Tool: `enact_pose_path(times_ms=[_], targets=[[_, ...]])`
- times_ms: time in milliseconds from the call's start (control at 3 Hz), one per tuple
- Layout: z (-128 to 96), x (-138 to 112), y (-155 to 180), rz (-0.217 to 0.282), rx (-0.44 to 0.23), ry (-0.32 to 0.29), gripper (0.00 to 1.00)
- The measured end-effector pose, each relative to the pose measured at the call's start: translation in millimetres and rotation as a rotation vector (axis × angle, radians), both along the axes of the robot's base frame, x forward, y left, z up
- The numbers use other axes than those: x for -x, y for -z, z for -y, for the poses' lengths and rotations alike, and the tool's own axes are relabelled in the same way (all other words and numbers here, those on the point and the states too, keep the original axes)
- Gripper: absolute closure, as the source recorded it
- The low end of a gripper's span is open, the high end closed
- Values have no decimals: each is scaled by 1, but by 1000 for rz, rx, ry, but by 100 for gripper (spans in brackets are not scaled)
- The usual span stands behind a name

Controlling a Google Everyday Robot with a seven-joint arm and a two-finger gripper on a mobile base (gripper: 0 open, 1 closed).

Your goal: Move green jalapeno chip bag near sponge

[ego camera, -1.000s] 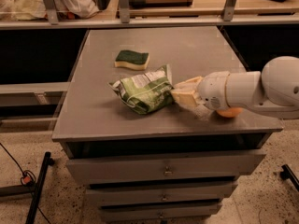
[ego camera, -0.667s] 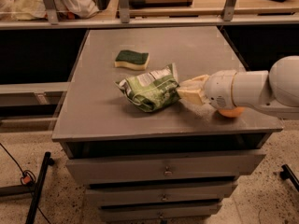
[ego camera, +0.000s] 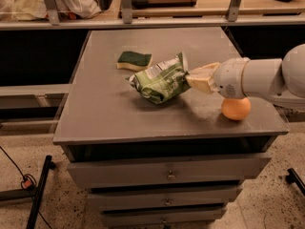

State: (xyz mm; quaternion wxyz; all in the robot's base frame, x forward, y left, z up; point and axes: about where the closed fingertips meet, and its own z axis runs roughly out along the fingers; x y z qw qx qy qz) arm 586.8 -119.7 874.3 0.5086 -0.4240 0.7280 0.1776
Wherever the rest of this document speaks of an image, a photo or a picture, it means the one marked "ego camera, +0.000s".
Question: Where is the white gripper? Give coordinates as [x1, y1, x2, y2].
[186, 57, 250, 99]

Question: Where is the green jalapeno chip bag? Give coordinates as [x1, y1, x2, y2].
[127, 52, 190, 104]

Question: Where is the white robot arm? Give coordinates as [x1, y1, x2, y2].
[186, 44, 305, 111]

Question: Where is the green and yellow sponge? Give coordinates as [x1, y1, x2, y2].
[116, 51, 153, 72]

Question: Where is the white cloth bag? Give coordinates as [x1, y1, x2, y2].
[0, 0, 101, 21]

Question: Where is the orange fruit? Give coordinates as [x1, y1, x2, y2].
[221, 98, 251, 121]

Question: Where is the grey drawer cabinet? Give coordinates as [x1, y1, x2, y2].
[53, 28, 288, 219]

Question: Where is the top grey drawer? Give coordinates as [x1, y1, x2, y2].
[68, 153, 271, 188]

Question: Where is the grey drawer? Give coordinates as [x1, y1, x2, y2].
[88, 185, 242, 211]
[68, 153, 271, 188]
[102, 206, 226, 227]

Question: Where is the middle grey drawer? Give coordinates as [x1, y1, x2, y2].
[88, 185, 242, 211]

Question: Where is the black stand foot right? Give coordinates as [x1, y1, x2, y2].
[285, 168, 305, 196]

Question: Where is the bottom grey drawer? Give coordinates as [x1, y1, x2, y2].
[102, 206, 226, 227]

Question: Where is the black stand leg left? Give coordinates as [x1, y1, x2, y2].
[0, 156, 56, 229]

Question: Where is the grey metal shelf rail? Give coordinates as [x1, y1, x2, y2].
[0, 0, 305, 31]

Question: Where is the black cable with red clip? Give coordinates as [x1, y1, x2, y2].
[0, 145, 55, 229]

